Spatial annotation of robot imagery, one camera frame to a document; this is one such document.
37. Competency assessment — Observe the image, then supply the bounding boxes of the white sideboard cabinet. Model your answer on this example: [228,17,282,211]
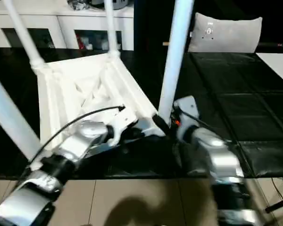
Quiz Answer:
[0,3,135,51]

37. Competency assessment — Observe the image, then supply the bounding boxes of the grey pillow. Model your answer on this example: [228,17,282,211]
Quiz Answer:
[187,11,263,54]

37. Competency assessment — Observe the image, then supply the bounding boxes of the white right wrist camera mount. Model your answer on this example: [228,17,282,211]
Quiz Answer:
[173,95,201,140]

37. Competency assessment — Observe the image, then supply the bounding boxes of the white plastic table top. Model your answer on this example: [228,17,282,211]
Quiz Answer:
[29,50,168,170]

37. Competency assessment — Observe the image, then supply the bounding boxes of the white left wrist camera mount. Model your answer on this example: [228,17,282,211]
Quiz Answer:
[108,109,140,146]

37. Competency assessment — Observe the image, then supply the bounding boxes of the black clutter on sideboard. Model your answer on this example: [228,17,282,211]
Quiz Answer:
[67,0,91,12]

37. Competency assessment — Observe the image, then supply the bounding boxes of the white flat board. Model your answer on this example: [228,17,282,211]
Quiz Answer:
[256,52,283,89]

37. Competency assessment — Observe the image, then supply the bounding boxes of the loose floor cables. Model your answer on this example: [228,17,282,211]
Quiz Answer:
[271,176,283,201]

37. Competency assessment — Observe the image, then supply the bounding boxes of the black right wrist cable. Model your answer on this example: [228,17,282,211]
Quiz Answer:
[183,110,269,226]

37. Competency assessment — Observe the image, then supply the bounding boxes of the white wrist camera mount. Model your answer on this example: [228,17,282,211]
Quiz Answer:
[173,95,201,140]
[108,109,140,146]

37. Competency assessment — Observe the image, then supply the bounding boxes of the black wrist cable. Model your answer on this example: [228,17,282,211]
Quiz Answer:
[183,110,269,226]
[18,105,126,182]

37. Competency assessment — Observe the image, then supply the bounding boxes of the black cabinet with gold label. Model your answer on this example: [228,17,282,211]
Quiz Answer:
[133,0,197,54]

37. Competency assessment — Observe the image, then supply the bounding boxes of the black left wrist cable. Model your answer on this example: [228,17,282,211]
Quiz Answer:
[18,105,126,182]

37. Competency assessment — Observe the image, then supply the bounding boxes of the black metal frame leg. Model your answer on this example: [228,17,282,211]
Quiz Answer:
[265,197,283,214]

